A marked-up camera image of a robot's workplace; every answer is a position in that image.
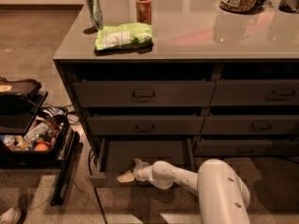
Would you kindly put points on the black floor bar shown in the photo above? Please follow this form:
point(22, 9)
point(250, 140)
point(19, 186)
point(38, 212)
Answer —
point(64, 176)

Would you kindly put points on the green chip bag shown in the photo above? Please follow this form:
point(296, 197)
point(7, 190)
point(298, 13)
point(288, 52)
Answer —
point(125, 36)

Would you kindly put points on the dark glass bottle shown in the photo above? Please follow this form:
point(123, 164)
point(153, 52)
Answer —
point(290, 6)

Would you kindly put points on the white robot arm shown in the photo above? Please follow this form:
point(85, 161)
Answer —
point(223, 197)

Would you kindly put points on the grey drawer cabinet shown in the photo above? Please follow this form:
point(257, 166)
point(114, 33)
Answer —
point(194, 40)

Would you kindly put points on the orange fruit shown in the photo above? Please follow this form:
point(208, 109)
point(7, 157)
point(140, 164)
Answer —
point(41, 147)

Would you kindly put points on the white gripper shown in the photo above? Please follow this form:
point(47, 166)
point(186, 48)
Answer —
point(140, 172)

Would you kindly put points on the red soda can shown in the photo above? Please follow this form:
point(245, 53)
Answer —
point(143, 11)

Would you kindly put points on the drawer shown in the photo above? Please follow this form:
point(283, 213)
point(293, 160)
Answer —
point(256, 92)
point(145, 125)
point(143, 93)
point(117, 156)
point(251, 124)
point(242, 148)

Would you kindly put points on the black case lid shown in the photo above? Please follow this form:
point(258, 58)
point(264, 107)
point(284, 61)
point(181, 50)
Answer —
point(18, 91)

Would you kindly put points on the green soda can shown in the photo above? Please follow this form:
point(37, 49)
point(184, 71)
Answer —
point(96, 14)

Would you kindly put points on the black bin of groceries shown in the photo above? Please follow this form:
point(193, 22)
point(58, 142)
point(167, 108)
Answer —
point(48, 127)

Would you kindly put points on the white shoe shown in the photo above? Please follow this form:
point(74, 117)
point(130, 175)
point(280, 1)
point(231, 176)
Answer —
point(11, 216)

